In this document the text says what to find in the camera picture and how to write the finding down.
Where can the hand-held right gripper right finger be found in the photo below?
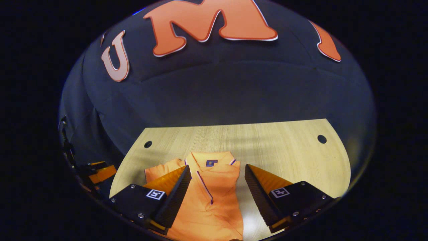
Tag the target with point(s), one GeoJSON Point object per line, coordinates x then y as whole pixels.
{"type": "Point", "coordinates": [257, 197]}

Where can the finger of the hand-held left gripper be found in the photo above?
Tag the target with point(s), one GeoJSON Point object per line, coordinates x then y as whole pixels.
{"type": "Point", "coordinates": [103, 174]}
{"type": "Point", "coordinates": [97, 163]}

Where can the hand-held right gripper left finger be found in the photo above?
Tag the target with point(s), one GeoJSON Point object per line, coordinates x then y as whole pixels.
{"type": "Point", "coordinates": [177, 197]}

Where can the orange T-shirt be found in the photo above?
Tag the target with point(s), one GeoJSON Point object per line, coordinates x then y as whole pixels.
{"type": "Point", "coordinates": [217, 201]}

